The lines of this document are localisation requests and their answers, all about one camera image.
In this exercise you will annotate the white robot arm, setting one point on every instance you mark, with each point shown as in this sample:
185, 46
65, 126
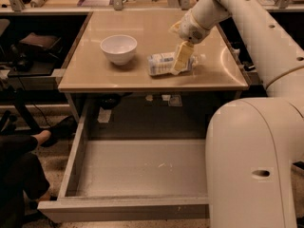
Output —
252, 143

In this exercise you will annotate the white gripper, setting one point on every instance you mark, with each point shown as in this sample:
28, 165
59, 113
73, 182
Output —
192, 28

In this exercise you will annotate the clear plastic bottle blue label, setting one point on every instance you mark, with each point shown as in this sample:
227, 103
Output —
162, 63

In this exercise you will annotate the black shoe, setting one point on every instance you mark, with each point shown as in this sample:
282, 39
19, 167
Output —
62, 130

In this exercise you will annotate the person's leg black trousers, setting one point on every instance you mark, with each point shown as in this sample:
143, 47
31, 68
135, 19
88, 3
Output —
20, 173

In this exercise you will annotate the open grey top drawer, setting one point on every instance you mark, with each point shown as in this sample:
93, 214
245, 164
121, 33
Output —
142, 160

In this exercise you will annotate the beige top drawer cabinet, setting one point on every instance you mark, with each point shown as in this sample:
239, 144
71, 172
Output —
88, 71

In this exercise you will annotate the white ceramic bowl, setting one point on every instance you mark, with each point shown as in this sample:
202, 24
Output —
119, 49

